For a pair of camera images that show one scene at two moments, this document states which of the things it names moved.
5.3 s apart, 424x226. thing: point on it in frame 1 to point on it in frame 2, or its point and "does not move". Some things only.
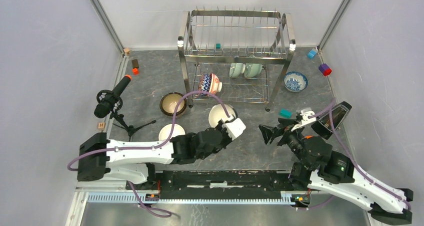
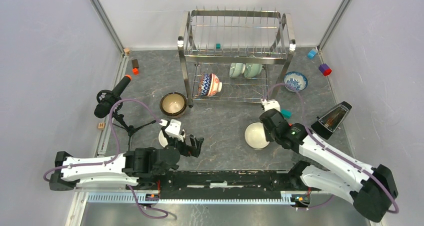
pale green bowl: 252,70 does not move
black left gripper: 220,127 to 195,149
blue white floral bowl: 295,81 does not move
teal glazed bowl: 217,113 to 255,136
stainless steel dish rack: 235,55 does not move
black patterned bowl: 169,101 does not move
